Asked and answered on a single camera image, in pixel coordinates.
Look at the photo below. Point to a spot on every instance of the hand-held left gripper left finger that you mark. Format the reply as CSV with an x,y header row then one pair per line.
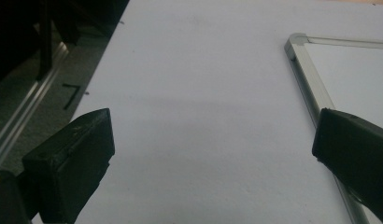
x,y
71,161

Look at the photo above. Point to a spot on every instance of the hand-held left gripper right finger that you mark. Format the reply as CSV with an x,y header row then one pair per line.
x,y
357,152

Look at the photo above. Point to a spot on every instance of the black stand pole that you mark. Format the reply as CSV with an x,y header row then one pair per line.
x,y
45,46

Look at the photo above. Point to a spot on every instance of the aluminium floor rail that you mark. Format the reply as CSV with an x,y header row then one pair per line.
x,y
31,99

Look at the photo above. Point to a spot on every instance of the whiteboard with aluminium frame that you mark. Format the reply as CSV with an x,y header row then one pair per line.
x,y
351,71

